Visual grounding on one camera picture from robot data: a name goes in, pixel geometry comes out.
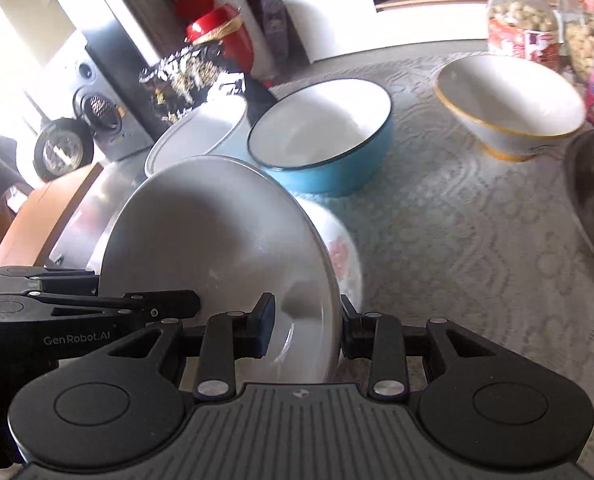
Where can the white lace tablecloth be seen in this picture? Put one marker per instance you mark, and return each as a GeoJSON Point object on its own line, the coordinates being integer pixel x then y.
{"type": "Point", "coordinates": [445, 229]}

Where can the grey loudspeaker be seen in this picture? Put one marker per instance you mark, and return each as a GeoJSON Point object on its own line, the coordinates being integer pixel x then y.
{"type": "Point", "coordinates": [108, 97]}

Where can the red trash bin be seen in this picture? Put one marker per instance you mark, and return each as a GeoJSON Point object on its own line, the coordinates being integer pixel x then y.
{"type": "Point", "coordinates": [206, 21]}

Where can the white tv cabinet shelf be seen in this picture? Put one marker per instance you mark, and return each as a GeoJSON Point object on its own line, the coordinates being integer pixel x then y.
{"type": "Point", "coordinates": [331, 28]}

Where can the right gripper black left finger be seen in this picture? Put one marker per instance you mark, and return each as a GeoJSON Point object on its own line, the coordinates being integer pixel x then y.
{"type": "Point", "coordinates": [229, 337]}

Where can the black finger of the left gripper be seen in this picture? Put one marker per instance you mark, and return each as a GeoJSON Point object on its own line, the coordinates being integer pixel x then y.
{"type": "Point", "coordinates": [21, 279]}
{"type": "Point", "coordinates": [143, 306]}

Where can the white bowl with orange logo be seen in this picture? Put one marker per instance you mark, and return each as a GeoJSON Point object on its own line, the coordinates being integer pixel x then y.
{"type": "Point", "coordinates": [218, 127]}

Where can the floral white shallow bowl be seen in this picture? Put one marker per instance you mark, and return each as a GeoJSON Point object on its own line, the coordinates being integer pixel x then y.
{"type": "Point", "coordinates": [344, 255]}

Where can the blue enamel bowl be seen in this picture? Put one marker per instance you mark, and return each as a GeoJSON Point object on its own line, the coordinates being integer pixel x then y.
{"type": "Point", "coordinates": [328, 138]}

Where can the black plum snack bag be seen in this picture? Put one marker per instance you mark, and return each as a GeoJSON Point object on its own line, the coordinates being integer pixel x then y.
{"type": "Point", "coordinates": [193, 75]}

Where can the wooden side table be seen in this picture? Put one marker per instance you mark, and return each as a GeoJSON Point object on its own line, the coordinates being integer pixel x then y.
{"type": "Point", "coordinates": [44, 216]}

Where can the large white ceramic bowl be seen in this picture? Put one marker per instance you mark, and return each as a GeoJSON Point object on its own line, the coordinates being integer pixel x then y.
{"type": "Point", "coordinates": [223, 229]}

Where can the peanut jar gold lid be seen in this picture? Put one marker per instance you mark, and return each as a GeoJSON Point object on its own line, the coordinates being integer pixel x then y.
{"type": "Point", "coordinates": [526, 29]}

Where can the white conical bowl yellow rim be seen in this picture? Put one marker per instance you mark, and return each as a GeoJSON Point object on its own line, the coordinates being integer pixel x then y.
{"type": "Point", "coordinates": [515, 108]}

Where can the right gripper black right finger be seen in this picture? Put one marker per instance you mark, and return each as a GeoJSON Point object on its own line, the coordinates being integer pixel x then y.
{"type": "Point", "coordinates": [378, 338]}

